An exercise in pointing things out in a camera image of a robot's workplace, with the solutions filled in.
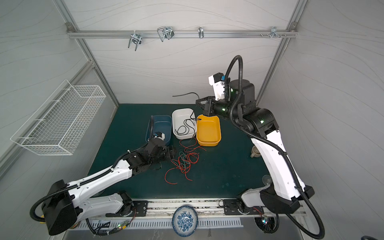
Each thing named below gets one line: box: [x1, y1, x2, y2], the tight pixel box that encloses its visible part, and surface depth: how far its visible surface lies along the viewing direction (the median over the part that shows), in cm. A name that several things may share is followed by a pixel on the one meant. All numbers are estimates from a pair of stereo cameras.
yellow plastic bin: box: [196, 114, 222, 147], surface depth 104 cm
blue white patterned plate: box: [172, 205, 199, 237], surface depth 70 cm
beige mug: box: [250, 145, 261, 158], surface depth 91 cm
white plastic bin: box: [172, 108, 197, 140], surface depth 107 cm
